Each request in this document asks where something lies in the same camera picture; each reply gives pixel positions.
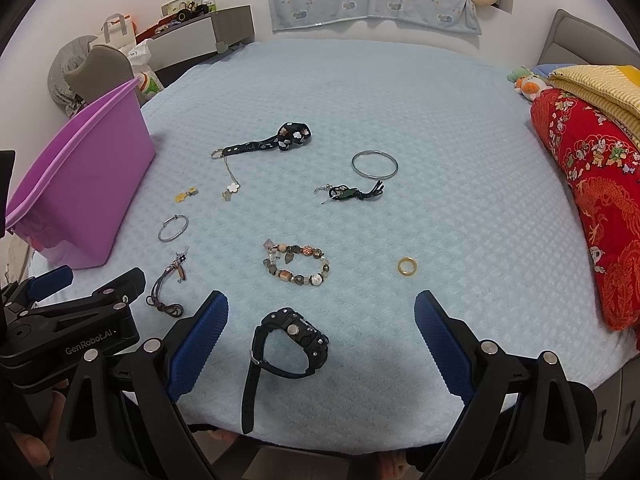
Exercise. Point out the white tote bag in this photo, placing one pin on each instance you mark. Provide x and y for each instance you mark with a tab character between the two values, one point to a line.
118	31

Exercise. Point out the grey headboard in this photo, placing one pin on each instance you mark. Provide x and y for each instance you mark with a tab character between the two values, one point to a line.
574	41

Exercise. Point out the yellow flower earrings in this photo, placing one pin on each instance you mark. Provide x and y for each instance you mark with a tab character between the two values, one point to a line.
181	197

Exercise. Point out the grey white floating desk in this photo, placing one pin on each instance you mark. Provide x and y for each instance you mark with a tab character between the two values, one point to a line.
209	34

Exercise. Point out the purple plastic tub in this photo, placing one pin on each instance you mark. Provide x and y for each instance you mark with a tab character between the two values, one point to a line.
71	202

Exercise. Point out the left hand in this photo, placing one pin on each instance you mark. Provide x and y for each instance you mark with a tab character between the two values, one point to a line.
37	451

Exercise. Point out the blue cloud pattern blanket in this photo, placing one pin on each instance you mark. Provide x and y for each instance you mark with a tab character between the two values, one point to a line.
458	16

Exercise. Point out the light blue bed cover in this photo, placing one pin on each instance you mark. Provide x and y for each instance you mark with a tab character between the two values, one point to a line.
478	214

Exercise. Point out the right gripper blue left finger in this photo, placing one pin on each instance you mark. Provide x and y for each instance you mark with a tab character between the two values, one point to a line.
190	342

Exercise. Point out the white plastic bag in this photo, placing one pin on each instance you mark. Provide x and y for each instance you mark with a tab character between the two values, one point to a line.
140	58

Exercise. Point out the grey chair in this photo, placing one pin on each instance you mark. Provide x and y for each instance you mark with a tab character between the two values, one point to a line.
103	70

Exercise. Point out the toy car on desk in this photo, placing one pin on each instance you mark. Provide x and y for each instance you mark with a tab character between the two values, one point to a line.
191	11

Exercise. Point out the small silver twisted bangle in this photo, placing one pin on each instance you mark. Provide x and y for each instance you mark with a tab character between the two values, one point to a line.
172	228

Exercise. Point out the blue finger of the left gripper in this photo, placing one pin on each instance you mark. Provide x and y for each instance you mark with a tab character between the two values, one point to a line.
125	288
45	285

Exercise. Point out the large silver bangle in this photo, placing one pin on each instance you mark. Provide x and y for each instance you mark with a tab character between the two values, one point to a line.
376	177

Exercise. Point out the black floral strap keychain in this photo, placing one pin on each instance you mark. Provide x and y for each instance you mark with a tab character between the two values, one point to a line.
290	135

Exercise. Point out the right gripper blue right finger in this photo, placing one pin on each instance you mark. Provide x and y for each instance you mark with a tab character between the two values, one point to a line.
450	342

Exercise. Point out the yellow folded blanket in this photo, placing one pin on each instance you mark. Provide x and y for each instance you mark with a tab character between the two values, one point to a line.
612	89

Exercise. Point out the red patterned quilt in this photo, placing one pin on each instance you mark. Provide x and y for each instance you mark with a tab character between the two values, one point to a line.
601	167

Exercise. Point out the small plush toy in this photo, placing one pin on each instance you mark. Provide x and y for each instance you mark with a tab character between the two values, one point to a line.
527	84

